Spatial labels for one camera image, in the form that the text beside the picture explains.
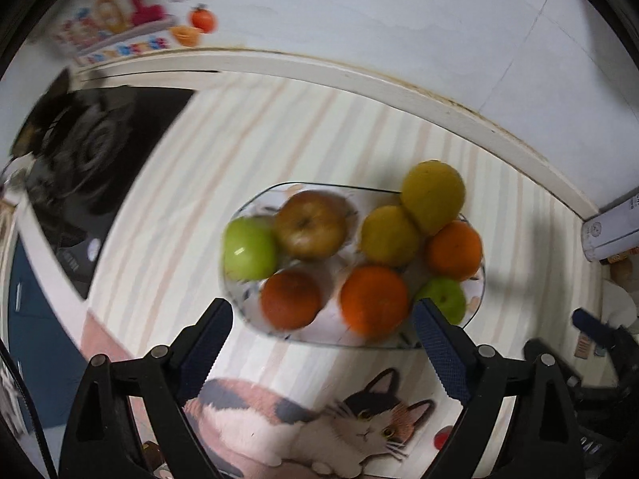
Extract reddish brown apple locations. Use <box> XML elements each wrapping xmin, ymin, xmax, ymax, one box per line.
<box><xmin>260</xmin><ymin>268</ymin><xmax>324</xmax><ymax>331</ymax></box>

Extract blue kitchen cabinet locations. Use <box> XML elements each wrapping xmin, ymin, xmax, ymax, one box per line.
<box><xmin>0</xmin><ymin>234</ymin><xmax>88</xmax><ymax>432</ymax></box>

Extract colourful wall sticker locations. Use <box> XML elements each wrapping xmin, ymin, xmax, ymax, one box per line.
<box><xmin>50</xmin><ymin>0</ymin><xmax>219</xmax><ymax>65</ymax></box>

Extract white crumpled packet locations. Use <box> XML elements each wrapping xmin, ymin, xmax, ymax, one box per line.
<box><xmin>601</xmin><ymin>279</ymin><xmax>639</xmax><ymax>334</ymax></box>

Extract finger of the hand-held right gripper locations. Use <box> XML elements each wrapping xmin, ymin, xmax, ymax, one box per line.
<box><xmin>572</xmin><ymin>307</ymin><xmax>639</xmax><ymax>385</ymax></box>
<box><xmin>522</xmin><ymin>338</ymin><xmax>584</xmax><ymax>391</ymax></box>

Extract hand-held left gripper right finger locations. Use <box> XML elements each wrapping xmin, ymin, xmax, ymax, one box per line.
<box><xmin>412</xmin><ymin>297</ymin><xmax>586</xmax><ymax>479</ymax></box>

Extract striped table mat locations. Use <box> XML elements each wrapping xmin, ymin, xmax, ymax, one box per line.
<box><xmin>80</xmin><ymin>71</ymin><xmax>607</xmax><ymax>479</ymax></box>

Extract grey gas canister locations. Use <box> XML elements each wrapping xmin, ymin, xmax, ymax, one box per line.
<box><xmin>580</xmin><ymin>187</ymin><xmax>639</xmax><ymax>263</ymax></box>

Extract black cable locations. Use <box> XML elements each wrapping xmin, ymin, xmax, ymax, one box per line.
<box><xmin>0</xmin><ymin>344</ymin><xmax>57</xmax><ymax>479</ymax></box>

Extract orange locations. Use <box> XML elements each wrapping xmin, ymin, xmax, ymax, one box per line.
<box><xmin>424</xmin><ymin>220</ymin><xmax>484</xmax><ymax>283</ymax></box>
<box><xmin>339</xmin><ymin>264</ymin><xmax>411</xmax><ymax>338</ymax></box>

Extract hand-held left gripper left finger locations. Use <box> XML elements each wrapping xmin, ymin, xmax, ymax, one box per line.
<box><xmin>58</xmin><ymin>297</ymin><xmax>234</xmax><ymax>479</ymax></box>

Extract oval floral ceramic plate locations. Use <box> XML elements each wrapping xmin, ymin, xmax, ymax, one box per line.
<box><xmin>220</xmin><ymin>181</ymin><xmax>487</xmax><ymax>349</ymax></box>

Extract black gas stove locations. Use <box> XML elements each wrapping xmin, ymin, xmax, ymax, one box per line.
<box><xmin>11</xmin><ymin>71</ymin><xmax>196</xmax><ymax>301</ymax></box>

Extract yellow lemon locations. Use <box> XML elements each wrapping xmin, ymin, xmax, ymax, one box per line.
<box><xmin>359</xmin><ymin>204</ymin><xmax>423</xmax><ymax>267</ymax></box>
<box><xmin>400</xmin><ymin>160</ymin><xmax>466</xmax><ymax>237</ymax></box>

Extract green apple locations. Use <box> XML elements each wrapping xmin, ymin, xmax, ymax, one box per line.
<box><xmin>222</xmin><ymin>216</ymin><xmax>280</xmax><ymax>281</ymax></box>
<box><xmin>413</xmin><ymin>277</ymin><xmax>467</xmax><ymax>325</ymax></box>

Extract cat shaped mat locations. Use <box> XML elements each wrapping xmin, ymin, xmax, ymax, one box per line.
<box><xmin>182</xmin><ymin>366</ymin><xmax>436</xmax><ymax>479</ymax></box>

